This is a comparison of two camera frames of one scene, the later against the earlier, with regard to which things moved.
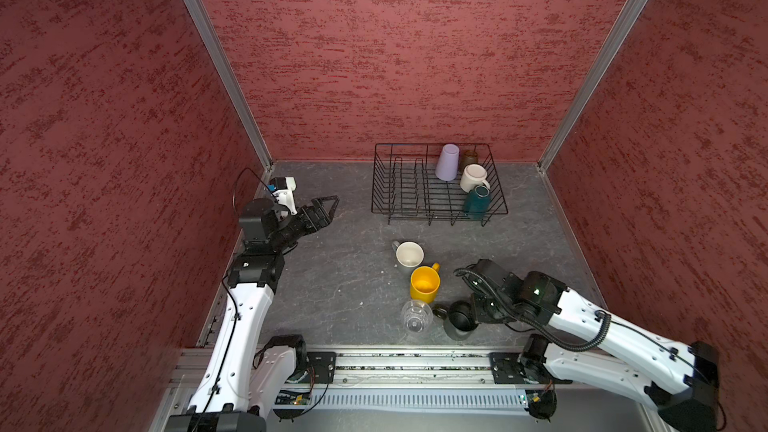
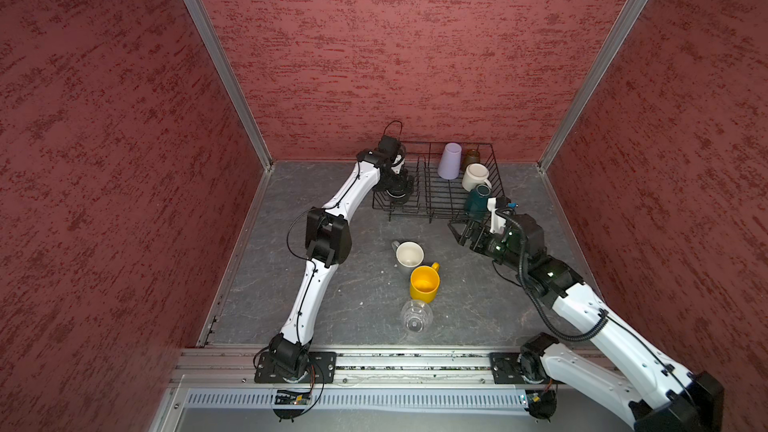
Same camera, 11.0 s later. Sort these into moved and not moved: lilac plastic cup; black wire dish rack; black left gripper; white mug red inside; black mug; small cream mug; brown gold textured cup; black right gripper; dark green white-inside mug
Moved: black mug; black right gripper; black left gripper
Not moved: black wire dish rack; white mug red inside; dark green white-inside mug; lilac plastic cup; small cream mug; brown gold textured cup
